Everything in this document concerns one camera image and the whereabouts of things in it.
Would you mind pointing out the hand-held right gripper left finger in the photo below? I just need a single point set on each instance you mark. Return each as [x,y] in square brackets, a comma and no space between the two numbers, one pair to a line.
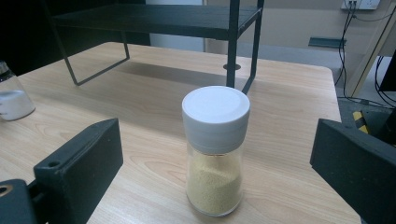
[81,174]

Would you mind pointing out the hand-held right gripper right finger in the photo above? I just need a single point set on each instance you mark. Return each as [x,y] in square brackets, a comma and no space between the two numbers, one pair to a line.
[358,168]

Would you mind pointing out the glass jar white powder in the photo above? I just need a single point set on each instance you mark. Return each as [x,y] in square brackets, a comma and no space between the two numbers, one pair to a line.
[14,104]

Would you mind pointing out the white-capped spice jar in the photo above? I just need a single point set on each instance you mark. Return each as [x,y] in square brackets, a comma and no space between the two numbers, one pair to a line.
[214,130]

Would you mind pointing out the black metal shelf rack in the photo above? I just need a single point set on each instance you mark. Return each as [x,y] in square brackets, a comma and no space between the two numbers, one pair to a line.
[149,18]

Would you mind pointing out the yellow black striped block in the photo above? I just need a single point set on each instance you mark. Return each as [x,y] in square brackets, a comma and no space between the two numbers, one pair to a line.
[361,122]

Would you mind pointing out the black monitor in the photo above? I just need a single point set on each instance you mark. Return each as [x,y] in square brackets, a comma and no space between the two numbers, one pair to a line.
[389,73]

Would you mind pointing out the beige slanted board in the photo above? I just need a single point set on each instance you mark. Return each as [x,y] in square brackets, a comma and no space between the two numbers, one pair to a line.
[364,65]

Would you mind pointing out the grey-green wall bracket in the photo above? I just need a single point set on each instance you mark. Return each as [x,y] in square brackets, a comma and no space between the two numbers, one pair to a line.
[327,42]

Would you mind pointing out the white wall power outlet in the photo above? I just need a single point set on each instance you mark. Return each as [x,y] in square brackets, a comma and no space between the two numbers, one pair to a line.
[364,3]

